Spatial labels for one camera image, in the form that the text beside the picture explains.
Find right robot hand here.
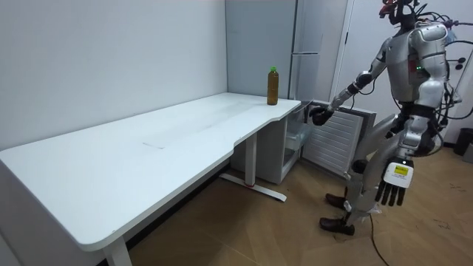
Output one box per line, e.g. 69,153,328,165
308,105,335,127

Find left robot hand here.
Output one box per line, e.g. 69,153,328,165
374,157,415,208

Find grey fridge door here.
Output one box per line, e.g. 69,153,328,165
301,99,378,182

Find robot legs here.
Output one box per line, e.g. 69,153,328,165
319,112,412,237

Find brown bottle with green cap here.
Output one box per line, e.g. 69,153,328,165
266,66,280,106

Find black waste bin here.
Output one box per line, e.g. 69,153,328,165
453,127,473,157

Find white room door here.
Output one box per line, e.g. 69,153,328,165
330,0,473,146

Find grey fridge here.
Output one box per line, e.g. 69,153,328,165
225,0,350,185

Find robot body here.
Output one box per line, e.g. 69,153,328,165
378,0,463,157

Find white desk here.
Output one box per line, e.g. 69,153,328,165
0,92,302,266

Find black floor cable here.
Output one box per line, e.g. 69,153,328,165
368,213,391,266

